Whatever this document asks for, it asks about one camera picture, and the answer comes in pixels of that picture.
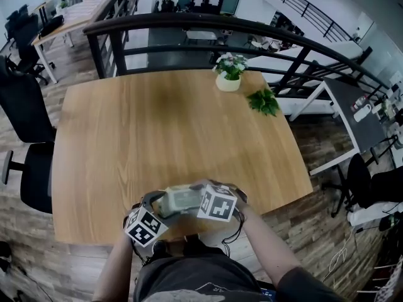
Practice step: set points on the person's dark t-shirt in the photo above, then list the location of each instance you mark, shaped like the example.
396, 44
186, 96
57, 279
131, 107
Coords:
195, 278

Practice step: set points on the black mesh-back office chair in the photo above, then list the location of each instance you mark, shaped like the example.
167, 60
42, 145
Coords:
25, 105

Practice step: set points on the white jug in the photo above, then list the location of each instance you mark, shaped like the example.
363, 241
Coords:
362, 113

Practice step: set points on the checkered cloth stool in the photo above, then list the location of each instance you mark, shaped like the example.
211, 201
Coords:
393, 282

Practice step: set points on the person's right forearm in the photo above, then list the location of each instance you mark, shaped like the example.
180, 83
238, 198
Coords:
270, 247

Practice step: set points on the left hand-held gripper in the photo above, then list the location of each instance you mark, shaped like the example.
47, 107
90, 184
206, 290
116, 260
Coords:
143, 228

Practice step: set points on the red-label bottle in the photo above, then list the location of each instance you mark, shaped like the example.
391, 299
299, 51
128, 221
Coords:
359, 102

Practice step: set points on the pale green plastic box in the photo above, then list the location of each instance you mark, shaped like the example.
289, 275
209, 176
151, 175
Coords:
181, 200

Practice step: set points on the black curved metal railing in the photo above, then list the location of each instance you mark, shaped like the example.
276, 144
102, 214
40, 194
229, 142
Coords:
189, 20

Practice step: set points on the green leafy plant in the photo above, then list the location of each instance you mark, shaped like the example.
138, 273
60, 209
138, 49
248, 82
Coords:
264, 102

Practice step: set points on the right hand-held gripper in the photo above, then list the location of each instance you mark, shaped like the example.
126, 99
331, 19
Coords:
217, 204

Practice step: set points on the grey table with white legs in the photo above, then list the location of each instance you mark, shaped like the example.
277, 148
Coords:
362, 127

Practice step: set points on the black bag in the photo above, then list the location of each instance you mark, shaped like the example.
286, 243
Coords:
52, 25

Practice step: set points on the wooden table with white legs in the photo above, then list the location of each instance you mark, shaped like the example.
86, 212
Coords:
157, 137

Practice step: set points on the flowering plant in white pot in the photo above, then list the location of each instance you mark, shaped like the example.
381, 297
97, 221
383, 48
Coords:
230, 74

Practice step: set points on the light wooden side table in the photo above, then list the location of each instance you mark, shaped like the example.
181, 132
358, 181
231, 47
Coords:
75, 14

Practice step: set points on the person's left forearm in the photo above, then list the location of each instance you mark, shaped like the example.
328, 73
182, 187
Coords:
113, 272

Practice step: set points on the black straight balcony railing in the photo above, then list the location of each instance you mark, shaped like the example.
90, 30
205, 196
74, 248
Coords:
308, 8

